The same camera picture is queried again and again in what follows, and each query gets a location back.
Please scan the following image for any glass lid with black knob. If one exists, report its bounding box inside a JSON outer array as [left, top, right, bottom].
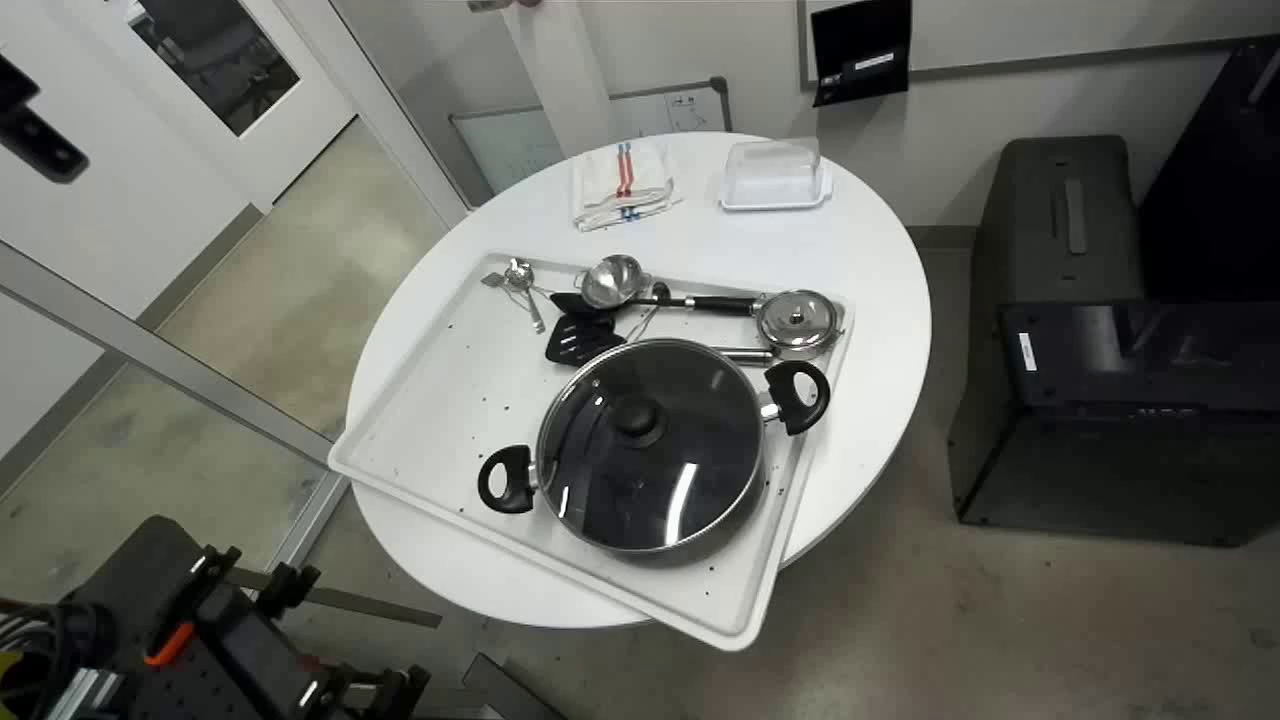
[[530, 334, 767, 556]]

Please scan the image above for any small steel lid with knob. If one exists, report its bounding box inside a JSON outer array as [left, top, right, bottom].
[[753, 285, 848, 358]]

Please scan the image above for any dark door window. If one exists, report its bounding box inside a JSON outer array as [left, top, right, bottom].
[[124, 0, 305, 139]]

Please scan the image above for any black two-handled cooking pot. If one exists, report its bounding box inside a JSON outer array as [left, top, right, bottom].
[[475, 333, 835, 558]]

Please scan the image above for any clear plastic container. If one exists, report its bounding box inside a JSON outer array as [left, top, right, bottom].
[[717, 134, 835, 217]]

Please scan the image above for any black storage cabinet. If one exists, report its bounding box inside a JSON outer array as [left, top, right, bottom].
[[947, 133, 1280, 547]]

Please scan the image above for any dark tall cabinet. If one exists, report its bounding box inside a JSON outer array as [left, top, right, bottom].
[[1137, 35, 1280, 305]]

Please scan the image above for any steel spoon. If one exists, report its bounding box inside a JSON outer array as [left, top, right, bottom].
[[481, 255, 552, 334]]

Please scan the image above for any steel ladle with black handle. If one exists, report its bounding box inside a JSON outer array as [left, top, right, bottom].
[[579, 253, 762, 320]]

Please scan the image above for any black door handle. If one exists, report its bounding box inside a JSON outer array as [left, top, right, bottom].
[[0, 52, 93, 188]]

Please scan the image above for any orange clamp handle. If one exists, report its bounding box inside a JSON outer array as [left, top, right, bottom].
[[140, 617, 198, 670]]

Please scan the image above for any black wall sign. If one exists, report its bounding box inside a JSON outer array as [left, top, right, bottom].
[[809, 0, 914, 111]]

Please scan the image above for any framed white board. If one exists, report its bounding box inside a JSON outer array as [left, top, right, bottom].
[[608, 76, 737, 142]]

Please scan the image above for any black slotted spatula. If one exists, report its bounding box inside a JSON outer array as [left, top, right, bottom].
[[541, 287, 631, 373]]

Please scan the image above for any aluminium frame rail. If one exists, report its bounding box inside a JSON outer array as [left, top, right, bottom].
[[0, 237, 351, 571]]

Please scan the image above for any black tool cart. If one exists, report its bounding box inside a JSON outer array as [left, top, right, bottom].
[[0, 512, 437, 720]]

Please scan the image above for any white rectangular tray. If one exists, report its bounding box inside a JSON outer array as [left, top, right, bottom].
[[323, 248, 854, 654]]

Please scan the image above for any frosted glass panel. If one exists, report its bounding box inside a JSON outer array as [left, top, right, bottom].
[[447, 102, 569, 202]]

